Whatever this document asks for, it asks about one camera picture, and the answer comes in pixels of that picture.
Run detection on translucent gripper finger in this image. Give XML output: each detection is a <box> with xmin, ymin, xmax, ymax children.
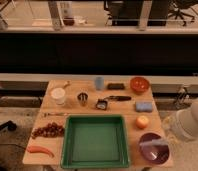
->
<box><xmin>140</xmin><ymin>138</ymin><xmax>168</xmax><ymax>146</ymax></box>

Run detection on blue towel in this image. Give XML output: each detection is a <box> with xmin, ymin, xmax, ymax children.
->
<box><xmin>135</xmin><ymin>102</ymin><xmax>153</xmax><ymax>112</ymax></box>

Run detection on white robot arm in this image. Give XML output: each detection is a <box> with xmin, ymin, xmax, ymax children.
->
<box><xmin>140</xmin><ymin>98</ymin><xmax>198</xmax><ymax>147</ymax></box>

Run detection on purple bowl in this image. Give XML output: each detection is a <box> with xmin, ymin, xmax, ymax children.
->
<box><xmin>138</xmin><ymin>132</ymin><xmax>170</xmax><ymax>165</ymax></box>

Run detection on orange red bowl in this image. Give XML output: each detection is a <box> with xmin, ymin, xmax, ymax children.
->
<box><xmin>130</xmin><ymin>77</ymin><xmax>150</xmax><ymax>94</ymax></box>

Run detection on orange apple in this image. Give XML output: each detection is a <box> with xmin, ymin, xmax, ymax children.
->
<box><xmin>135</xmin><ymin>115</ymin><xmax>149</xmax><ymax>129</ymax></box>

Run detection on small black square container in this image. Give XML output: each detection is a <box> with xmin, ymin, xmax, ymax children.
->
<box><xmin>96</xmin><ymin>99</ymin><xmax>108</xmax><ymax>110</ymax></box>

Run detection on green plastic tray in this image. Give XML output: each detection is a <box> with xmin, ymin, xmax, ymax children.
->
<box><xmin>60</xmin><ymin>115</ymin><xmax>130</xmax><ymax>169</ymax></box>

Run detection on dark brown rectangular block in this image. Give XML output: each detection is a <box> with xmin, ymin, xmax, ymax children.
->
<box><xmin>107</xmin><ymin>83</ymin><xmax>125</xmax><ymax>90</ymax></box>

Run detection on light blue cup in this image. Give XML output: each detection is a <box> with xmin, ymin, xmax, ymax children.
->
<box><xmin>94</xmin><ymin>77</ymin><xmax>104</xmax><ymax>90</ymax></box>

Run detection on small metal cup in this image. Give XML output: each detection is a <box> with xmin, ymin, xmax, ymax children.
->
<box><xmin>77</xmin><ymin>92</ymin><xmax>88</xmax><ymax>106</ymax></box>

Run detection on bunch of red grapes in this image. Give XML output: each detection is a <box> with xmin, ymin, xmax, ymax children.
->
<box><xmin>32</xmin><ymin>122</ymin><xmax>64</xmax><ymax>139</ymax></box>

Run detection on wooden spoon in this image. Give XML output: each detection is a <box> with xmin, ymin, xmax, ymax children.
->
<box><xmin>54</xmin><ymin>81</ymin><xmax>70</xmax><ymax>89</ymax></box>

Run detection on white cup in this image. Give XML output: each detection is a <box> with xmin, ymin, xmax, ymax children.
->
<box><xmin>51</xmin><ymin>88</ymin><xmax>66</xmax><ymax>105</ymax></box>

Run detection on orange carrot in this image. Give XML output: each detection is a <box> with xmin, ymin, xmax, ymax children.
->
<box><xmin>26</xmin><ymin>146</ymin><xmax>54</xmax><ymax>158</ymax></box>

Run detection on black office chair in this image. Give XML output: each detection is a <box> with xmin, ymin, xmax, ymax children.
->
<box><xmin>168</xmin><ymin>0</ymin><xmax>198</xmax><ymax>26</ymax></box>

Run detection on dark red jar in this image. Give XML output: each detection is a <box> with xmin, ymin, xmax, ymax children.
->
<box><xmin>63</xmin><ymin>17</ymin><xmax>75</xmax><ymax>26</ymax></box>

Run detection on black handled knife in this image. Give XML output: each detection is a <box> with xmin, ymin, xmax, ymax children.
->
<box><xmin>104</xmin><ymin>96</ymin><xmax>132</xmax><ymax>101</ymax></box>

